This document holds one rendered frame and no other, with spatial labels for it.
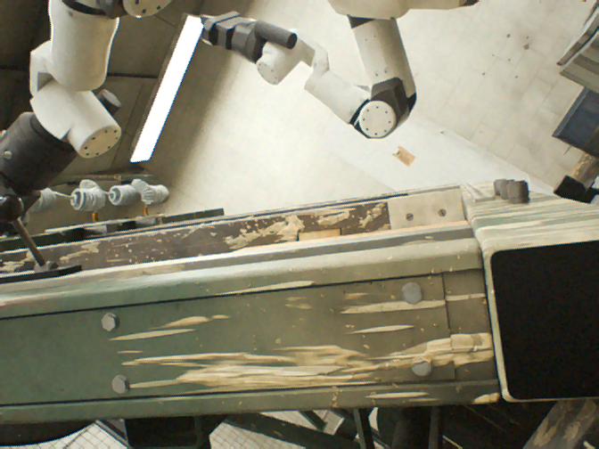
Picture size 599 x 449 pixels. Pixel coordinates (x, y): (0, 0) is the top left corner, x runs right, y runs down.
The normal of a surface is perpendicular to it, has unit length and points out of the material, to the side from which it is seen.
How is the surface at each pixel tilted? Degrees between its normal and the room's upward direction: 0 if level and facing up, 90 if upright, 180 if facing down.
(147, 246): 90
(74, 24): 114
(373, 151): 90
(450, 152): 90
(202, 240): 90
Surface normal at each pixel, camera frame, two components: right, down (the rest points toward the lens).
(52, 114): -0.27, 0.07
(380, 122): -0.41, 0.37
